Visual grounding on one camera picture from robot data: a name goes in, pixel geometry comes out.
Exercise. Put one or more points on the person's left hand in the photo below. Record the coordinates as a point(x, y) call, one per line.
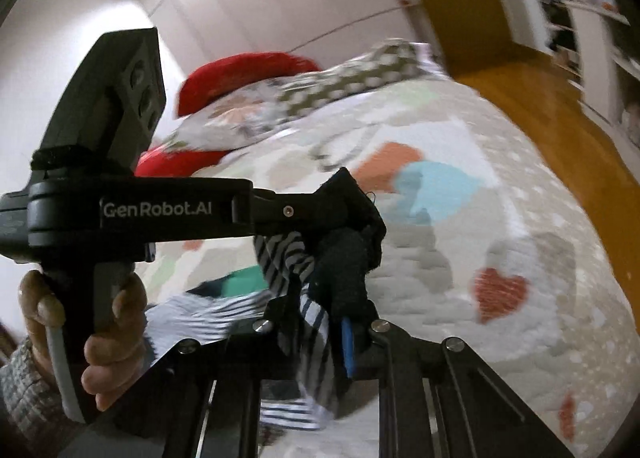
point(120, 338)

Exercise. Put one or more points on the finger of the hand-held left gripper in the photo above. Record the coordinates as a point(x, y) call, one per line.
point(287, 212)

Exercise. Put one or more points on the heart printed quilt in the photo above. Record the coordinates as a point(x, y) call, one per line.
point(450, 208)

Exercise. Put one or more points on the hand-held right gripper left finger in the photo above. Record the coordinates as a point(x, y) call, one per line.
point(240, 355)

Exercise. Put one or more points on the floral pillow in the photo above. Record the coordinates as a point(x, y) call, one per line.
point(225, 123)

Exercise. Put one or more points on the white shelf unit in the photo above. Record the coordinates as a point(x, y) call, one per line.
point(605, 68)

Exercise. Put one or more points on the striped black white pants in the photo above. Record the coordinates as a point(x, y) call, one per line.
point(287, 258)

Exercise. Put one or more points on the white glossy wardrobe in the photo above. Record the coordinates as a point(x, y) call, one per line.
point(250, 3)

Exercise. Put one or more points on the red pillow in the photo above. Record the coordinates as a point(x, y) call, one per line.
point(175, 163)
point(235, 73)

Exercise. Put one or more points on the person's left forearm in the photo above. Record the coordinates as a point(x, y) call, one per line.
point(25, 403)

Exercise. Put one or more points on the polka dot pillow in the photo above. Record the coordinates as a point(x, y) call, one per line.
point(350, 78)

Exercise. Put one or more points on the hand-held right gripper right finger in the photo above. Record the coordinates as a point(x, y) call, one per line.
point(348, 350)

